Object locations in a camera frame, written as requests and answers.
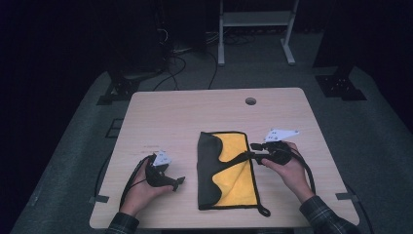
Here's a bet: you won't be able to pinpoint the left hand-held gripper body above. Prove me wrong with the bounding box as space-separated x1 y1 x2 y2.
144 149 173 188

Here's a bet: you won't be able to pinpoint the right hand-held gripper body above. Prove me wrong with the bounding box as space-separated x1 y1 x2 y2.
259 128 301 167

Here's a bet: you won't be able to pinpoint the black and yellow cloth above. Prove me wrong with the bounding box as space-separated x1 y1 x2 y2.
196 130 272 218

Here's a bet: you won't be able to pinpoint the person's left hand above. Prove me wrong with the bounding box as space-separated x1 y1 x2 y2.
119 158 175 218

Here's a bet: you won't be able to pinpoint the person's right hand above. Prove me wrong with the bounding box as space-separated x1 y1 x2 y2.
260 141 317 205

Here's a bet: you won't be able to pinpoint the black stand base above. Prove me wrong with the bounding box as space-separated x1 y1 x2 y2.
95 62 170 106
312 62 368 102

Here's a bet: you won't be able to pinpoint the white metal stand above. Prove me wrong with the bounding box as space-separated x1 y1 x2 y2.
217 0 301 67

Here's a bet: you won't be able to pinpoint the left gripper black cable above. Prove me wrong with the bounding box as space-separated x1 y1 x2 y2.
119 154 156 210

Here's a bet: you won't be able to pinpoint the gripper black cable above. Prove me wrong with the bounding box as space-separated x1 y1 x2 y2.
282 146 318 197
119 154 156 210

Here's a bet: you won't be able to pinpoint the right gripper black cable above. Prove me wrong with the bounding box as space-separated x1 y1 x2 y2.
282 146 318 197

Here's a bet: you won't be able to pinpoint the black floor tape frame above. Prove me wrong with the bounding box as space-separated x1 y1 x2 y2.
104 118 125 139

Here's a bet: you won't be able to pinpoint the black floor cables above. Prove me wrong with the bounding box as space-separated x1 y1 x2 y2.
151 27 219 92

